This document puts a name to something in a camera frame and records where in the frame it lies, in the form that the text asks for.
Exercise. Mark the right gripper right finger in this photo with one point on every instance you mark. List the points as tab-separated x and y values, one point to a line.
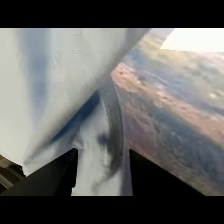
150	180

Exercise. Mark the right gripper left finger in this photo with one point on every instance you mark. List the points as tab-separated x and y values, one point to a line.
56	178

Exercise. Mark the pale blue garment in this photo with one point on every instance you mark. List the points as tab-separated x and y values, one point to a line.
73	73

